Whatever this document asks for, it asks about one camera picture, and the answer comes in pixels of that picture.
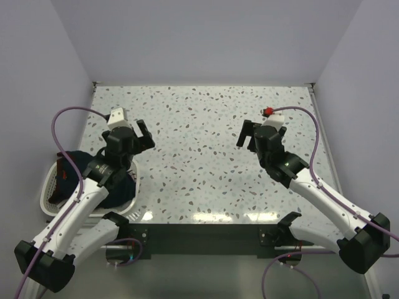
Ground navy basketball tank top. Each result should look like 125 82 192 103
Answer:
49 151 136 209

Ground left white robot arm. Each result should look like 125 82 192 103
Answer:
14 120 155 293

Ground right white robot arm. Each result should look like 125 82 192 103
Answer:
236 120 390 274

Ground white laundry basket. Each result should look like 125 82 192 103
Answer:
40 157 140 217

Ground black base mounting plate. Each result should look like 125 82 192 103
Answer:
93 214 312 260

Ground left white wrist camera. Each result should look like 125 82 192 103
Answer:
107 107 130 131

